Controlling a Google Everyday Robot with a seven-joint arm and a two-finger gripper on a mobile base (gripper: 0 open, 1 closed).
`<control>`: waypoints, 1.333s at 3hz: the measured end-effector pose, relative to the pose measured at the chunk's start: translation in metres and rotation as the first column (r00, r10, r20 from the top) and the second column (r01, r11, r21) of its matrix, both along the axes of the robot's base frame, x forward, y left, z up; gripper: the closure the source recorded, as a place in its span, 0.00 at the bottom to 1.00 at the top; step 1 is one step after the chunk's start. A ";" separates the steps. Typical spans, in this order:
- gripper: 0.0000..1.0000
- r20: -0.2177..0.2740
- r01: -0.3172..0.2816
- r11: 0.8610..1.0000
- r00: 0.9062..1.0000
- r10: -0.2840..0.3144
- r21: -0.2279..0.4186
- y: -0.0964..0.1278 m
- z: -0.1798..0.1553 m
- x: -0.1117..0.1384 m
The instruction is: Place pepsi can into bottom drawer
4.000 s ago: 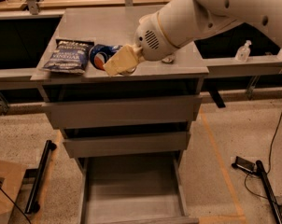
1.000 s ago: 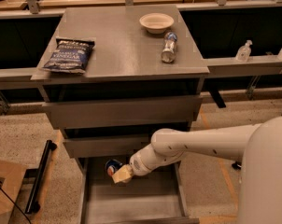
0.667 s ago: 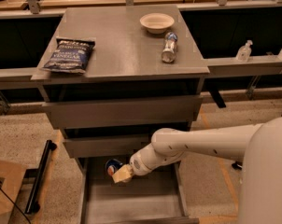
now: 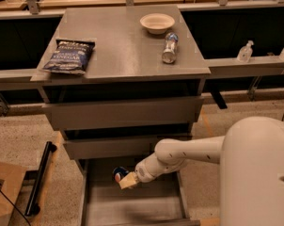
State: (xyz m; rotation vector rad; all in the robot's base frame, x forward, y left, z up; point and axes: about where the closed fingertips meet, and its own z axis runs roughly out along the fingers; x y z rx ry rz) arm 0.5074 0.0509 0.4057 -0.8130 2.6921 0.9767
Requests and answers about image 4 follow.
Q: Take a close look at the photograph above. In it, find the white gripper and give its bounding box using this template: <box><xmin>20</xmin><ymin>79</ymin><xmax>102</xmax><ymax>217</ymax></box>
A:
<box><xmin>119</xmin><ymin>153</ymin><xmax>180</xmax><ymax>189</ymax></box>

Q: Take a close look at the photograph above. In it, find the blue vinegar chips bag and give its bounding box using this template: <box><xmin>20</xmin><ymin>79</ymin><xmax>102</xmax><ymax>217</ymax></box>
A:
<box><xmin>42</xmin><ymin>38</ymin><xmax>96</xmax><ymax>75</ymax></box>

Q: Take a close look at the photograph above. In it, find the grey middle drawer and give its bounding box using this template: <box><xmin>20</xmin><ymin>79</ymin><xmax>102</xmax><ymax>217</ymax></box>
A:
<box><xmin>64</xmin><ymin>134</ymin><xmax>192</xmax><ymax>159</ymax></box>

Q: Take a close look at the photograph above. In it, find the clear hand sanitizer bottle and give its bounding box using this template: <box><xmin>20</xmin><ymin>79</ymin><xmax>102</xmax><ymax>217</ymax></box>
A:
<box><xmin>237</xmin><ymin>40</ymin><xmax>254</xmax><ymax>62</ymax></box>

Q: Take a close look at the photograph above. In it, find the white paper bowl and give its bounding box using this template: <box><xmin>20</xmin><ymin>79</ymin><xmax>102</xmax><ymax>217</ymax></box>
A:
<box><xmin>140</xmin><ymin>13</ymin><xmax>175</xmax><ymax>35</ymax></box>

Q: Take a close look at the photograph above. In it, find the blue pepsi can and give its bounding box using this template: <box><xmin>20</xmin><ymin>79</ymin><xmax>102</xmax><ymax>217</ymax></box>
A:
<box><xmin>113</xmin><ymin>167</ymin><xmax>129</xmax><ymax>183</ymax></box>

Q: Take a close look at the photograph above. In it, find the grey top drawer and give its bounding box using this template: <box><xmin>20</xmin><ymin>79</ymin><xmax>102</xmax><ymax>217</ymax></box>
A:
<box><xmin>43</xmin><ymin>96</ymin><xmax>203</xmax><ymax>130</ymax></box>

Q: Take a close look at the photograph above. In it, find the grey drawer cabinet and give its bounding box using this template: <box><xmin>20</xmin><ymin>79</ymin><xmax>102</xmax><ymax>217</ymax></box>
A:
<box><xmin>30</xmin><ymin>5</ymin><xmax>212</xmax><ymax>226</ymax></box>

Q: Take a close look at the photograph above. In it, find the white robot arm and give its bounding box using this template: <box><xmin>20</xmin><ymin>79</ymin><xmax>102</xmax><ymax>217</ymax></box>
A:
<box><xmin>119</xmin><ymin>117</ymin><xmax>284</xmax><ymax>226</ymax></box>

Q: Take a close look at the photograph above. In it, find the clear plastic water bottle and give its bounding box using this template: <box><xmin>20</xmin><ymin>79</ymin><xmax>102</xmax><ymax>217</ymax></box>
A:
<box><xmin>162</xmin><ymin>32</ymin><xmax>179</xmax><ymax>64</ymax></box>

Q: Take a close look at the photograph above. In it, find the grey metal shelf rail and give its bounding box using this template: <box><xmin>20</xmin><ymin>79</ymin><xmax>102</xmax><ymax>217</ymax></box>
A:
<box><xmin>0</xmin><ymin>56</ymin><xmax>284</xmax><ymax>91</ymax></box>

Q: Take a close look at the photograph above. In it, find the black bar on floor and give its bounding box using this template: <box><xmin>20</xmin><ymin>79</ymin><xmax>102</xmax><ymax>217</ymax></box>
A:
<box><xmin>24</xmin><ymin>141</ymin><xmax>57</xmax><ymax>217</ymax></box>

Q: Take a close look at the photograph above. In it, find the brown cardboard box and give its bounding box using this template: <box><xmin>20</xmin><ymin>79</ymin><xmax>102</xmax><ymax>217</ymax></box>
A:
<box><xmin>0</xmin><ymin>162</ymin><xmax>26</xmax><ymax>226</ymax></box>

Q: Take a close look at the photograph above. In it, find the grey open bottom drawer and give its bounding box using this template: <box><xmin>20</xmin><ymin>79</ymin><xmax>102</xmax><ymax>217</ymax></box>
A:
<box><xmin>80</xmin><ymin>156</ymin><xmax>200</xmax><ymax>226</ymax></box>

